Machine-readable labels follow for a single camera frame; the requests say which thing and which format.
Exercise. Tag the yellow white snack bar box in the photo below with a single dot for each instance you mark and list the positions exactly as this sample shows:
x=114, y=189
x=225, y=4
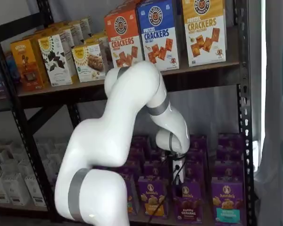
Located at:
x=96, y=38
x=87, y=63

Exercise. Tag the blue snack package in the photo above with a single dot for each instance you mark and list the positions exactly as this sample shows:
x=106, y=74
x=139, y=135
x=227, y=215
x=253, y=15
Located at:
x=13, y=68

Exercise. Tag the blue pretzel crackers box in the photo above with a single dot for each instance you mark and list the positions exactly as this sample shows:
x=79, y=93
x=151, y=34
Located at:
x=158, y=35

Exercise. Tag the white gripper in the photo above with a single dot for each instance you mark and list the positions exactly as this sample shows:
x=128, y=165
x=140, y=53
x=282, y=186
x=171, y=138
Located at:
x=179, y=174

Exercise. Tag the purple Annie's box brown patch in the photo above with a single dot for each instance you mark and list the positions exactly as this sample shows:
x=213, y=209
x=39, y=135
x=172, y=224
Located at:
x=198, y=155
x=199, y=141
x=188, y=208
x=195, y=171

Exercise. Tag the black metal shelving rack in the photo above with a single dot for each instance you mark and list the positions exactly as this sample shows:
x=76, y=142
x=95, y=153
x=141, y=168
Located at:
x=245, y=70

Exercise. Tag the purple Annie's box orange patch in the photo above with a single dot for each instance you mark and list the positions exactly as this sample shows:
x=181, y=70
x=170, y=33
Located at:
x=155, y=156
x=153, y=202
x=155, y=169

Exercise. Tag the yellow pretzel crackers box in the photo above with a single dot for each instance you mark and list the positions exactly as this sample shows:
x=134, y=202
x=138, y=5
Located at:
x=202, y=35

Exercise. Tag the purple Annie's box teal patch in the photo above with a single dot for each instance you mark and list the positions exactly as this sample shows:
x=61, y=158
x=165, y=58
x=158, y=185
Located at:
x=229, y=155
x=226, y=207
x=228, y=171
x=230, y=141

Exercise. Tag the orange cookie box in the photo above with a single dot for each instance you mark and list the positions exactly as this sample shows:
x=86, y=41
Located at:
x=23, y=66

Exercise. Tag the brown wooden shelf board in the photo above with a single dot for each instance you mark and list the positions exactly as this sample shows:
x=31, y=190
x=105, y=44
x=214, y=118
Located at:
x=202, y=68
x=171, y=222
x=14, y=208

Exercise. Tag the purple Annie's box green patch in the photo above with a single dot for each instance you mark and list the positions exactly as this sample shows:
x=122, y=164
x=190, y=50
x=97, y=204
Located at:
x=132, y=168
x=136, y=155
x=132, y=200

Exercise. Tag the white Sweet Thins chocolate box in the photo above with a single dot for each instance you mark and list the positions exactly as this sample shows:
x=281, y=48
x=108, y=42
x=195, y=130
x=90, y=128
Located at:
x=54, y=61
x=86, y=28
x=76, y=34

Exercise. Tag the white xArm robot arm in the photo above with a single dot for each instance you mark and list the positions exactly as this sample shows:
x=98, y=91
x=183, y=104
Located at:
x=103, y=141

